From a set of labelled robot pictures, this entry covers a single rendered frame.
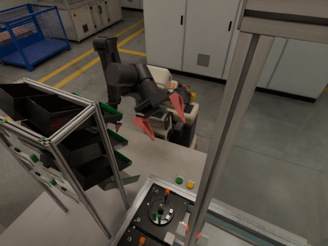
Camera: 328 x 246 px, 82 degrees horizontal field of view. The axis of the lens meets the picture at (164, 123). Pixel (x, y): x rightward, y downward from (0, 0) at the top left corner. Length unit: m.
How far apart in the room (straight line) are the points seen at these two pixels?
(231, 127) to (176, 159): 1.18
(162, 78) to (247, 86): 1.12
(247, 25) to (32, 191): 2.63
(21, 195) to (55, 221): 1.40
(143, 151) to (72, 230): 0.65
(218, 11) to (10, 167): 3.59
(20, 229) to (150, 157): 0.85
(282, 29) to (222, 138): 0.15
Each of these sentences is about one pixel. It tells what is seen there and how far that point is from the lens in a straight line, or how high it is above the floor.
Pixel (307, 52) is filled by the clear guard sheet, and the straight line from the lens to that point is 0.22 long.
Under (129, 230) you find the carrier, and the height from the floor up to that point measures 0.97.
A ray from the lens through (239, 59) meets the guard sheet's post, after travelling 0.21.
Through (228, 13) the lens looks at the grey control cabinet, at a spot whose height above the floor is 1.22.
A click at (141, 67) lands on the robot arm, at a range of 0.55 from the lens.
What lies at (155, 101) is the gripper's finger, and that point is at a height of 1.72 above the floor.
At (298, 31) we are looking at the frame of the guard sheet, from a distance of 0.20.
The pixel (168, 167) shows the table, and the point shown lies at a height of 0.86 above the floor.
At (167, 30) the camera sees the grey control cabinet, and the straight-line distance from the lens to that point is 3.81.
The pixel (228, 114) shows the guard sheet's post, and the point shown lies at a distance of 0.26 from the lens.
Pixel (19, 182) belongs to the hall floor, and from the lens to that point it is 2.84.
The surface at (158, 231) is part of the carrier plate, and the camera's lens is 1.09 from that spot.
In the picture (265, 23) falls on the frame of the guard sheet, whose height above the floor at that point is 1.97.
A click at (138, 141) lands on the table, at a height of 0.86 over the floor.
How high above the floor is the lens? 2.02
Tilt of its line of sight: 44 degrees down
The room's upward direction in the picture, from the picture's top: straight up
